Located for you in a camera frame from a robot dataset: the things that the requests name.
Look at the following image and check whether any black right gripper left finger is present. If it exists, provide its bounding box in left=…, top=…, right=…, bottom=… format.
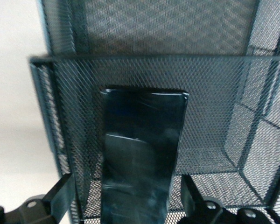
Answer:
left=4, top=174, right=76, bottom=224

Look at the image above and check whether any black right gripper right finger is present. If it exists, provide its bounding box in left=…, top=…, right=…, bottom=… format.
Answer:
left=178, top=175, right=224, bottom=224

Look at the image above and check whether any black slab smartphone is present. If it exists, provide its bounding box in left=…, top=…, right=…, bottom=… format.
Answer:
left=99, top=88, right=189, bottom=224

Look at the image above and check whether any black mesh two-tier tray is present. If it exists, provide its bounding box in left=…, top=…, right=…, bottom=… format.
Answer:
left=29, top=0, right=280, bottom=224

